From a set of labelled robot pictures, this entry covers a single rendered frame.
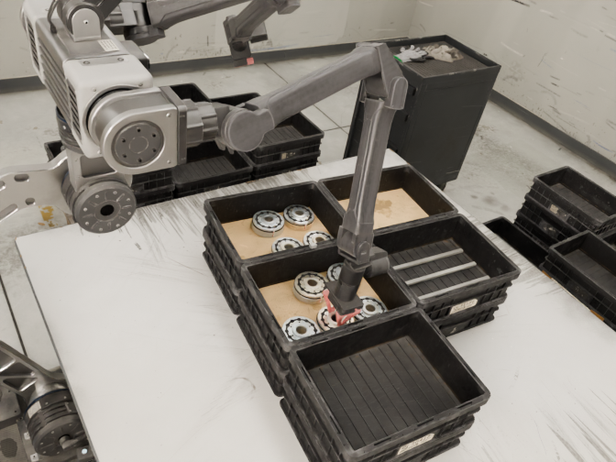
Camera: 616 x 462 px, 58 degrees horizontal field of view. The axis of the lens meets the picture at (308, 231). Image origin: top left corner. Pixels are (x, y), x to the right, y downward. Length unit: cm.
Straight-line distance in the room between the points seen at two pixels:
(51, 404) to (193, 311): 51
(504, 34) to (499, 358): 373
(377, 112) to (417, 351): 66
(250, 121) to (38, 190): 58
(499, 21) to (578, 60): 80
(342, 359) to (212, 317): 43
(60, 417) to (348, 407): 89
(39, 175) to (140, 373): 57
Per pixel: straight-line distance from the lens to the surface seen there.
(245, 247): 171
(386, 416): 141
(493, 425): 167
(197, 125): 102
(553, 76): 492
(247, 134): 105
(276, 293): 159
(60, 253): 191
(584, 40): 478
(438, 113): 315
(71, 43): 116
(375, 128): 127
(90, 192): 132
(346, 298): 141
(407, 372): 150
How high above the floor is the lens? 198
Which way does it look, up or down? 39 degrees down
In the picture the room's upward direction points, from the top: 11 degrees clockwise
